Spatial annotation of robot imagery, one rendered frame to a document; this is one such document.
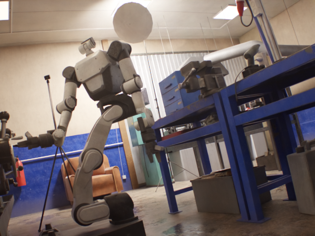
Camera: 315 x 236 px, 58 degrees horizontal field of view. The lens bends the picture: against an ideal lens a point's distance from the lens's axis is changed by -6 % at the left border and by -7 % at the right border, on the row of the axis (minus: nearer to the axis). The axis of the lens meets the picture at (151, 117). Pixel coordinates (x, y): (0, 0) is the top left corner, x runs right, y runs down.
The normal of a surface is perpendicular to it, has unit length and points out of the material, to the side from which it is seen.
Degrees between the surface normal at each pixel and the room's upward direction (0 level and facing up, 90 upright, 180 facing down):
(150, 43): 90
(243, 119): 90
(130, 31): 130
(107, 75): 98
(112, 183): 90
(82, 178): 109
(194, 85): 90
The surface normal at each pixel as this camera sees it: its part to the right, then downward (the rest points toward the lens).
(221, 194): -0.86, 0.13
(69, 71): -0.37, -0.44
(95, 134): 0.37, -0.21
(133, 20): -0.20, 0.33
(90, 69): -0.40, 0.08
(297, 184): -0.95, 0.18
